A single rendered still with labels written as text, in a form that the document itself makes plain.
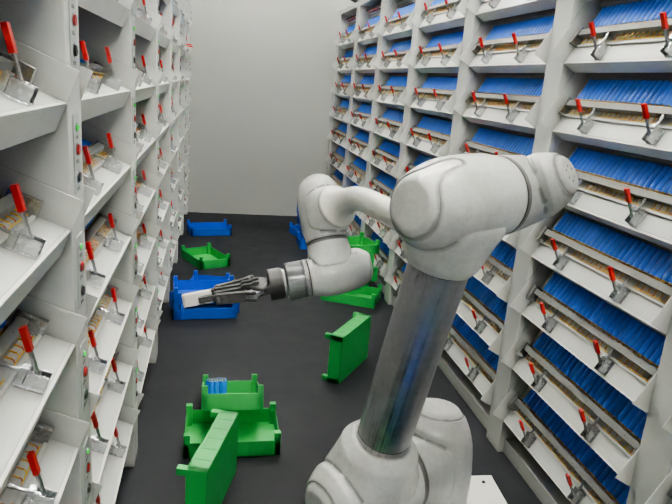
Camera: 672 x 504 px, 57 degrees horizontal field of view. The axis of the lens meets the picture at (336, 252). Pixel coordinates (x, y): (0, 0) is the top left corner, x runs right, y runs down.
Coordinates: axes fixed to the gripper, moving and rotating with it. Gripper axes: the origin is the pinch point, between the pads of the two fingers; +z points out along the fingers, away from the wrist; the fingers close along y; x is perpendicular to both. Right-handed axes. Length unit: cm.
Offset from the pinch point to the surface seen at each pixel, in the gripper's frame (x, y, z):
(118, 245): 12.3, 13.3, 17.2
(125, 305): -7.6, 26.5, 21.8
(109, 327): -6.7, 9.7, 23.2
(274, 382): -69, 82, -14
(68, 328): 13.0, -40.1, 16.9
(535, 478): -80, 10, -86
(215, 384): -56, 65, 7
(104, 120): 41, 30, 17
